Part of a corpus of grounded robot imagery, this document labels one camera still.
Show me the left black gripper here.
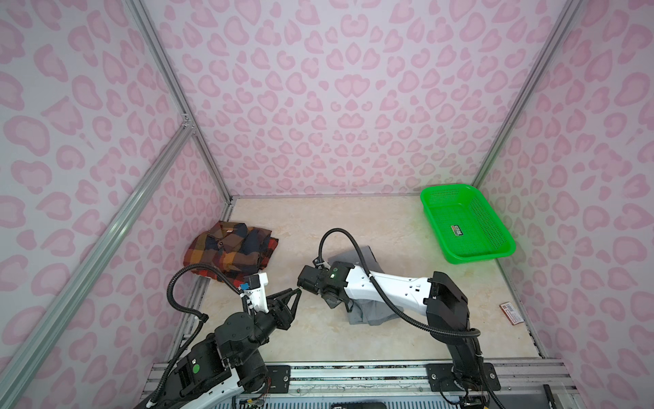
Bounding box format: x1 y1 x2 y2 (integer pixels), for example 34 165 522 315
234 286 301 367

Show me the grey long sleeve shirt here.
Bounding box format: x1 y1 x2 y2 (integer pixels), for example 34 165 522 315
328 245 399 327

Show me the green plastic basket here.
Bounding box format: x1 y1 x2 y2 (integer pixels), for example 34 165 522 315
420 184 516 264

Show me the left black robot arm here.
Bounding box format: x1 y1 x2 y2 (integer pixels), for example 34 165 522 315
136 286 301 408

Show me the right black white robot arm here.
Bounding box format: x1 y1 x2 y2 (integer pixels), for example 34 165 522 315
297 262 501 395

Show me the red white label card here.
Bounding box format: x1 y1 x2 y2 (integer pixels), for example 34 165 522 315
499 302 525 325

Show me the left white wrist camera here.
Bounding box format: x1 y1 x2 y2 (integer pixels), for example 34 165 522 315
239 273 269 315

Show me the left black corrugated cable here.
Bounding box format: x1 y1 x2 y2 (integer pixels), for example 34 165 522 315
145 263 245 409

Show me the black corrugated cable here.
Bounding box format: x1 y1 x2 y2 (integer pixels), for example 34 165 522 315
317 227 507 409
145 263 245 409

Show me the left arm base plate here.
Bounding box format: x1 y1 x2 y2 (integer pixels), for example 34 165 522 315
223 364 291 395

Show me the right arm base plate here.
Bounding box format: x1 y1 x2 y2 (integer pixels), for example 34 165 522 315
426 362 502 393

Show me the right black corrugated cable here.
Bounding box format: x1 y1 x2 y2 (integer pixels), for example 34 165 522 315
317 227 507 409

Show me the left corner aluminium post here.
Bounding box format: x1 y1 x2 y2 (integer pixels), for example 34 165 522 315
124 0 233 205

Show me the corner aluminium post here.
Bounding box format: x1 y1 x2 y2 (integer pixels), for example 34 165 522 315
472 0 586 189
124 0 233 205

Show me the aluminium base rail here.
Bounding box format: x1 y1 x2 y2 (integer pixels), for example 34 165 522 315
137 357 583 409

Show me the right corner aluminium post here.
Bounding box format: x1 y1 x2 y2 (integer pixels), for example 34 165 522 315
472 0 586 189

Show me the diagonal aluminium frame bar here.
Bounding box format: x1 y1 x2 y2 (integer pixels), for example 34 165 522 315
1 125 192 407

